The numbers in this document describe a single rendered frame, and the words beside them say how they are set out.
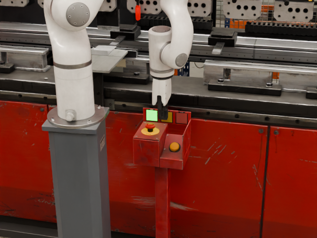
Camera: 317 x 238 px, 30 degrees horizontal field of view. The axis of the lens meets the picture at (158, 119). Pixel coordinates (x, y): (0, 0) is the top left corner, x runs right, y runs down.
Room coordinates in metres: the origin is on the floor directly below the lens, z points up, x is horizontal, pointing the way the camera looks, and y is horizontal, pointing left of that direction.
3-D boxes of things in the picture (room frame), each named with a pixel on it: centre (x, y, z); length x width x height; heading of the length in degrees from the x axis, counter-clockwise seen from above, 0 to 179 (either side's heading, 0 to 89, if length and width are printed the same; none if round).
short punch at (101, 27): (2.49, 0.21, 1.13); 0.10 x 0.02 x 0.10; 76
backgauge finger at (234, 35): (2.53, -0.28, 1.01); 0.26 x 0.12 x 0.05; 166
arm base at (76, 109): (1.77, 0.27, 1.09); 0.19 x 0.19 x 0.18
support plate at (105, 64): (2.35, 0.25, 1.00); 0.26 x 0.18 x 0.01; 166
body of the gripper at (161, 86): (1.90, -0.01, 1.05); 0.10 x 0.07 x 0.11; 166
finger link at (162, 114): (1.89, -0.01, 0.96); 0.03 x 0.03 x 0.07; 76
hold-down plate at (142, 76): (2.43, 0.19, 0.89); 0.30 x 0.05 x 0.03; 76
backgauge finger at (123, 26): (2.65, 0.17, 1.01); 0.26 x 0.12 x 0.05; 166
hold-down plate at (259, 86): (2.29, -0.36, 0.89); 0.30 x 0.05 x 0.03; 76
